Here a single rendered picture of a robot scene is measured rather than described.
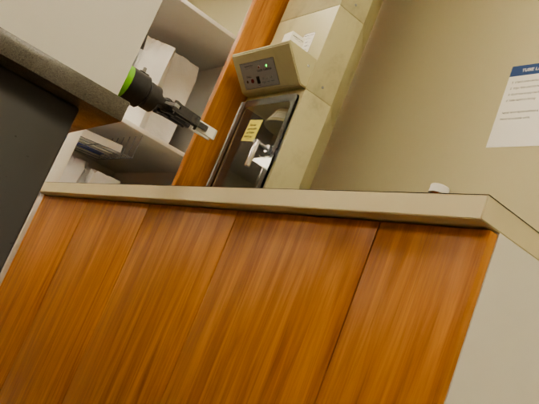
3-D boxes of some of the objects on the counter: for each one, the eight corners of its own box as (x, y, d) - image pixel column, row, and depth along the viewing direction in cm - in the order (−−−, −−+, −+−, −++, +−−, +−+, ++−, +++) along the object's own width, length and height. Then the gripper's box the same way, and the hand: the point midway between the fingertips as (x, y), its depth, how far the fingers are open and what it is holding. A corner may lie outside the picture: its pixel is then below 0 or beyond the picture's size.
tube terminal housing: (250, 254, 244) (328, 60, 261) (309, 264, 218) (391, 47, 235) (192, 224, 231) (279, 22, 248) (248, 231, 204) (340, 4, 221)
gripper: (161, 78, 185) (232, 123, 197) (137, 83, 197) (204, 125, 210) (150, 103, 183) (220, 147, 196) (126, 107, 196) (194, 147, 208)
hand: (203, 130), depth 201 cm, fingers closed
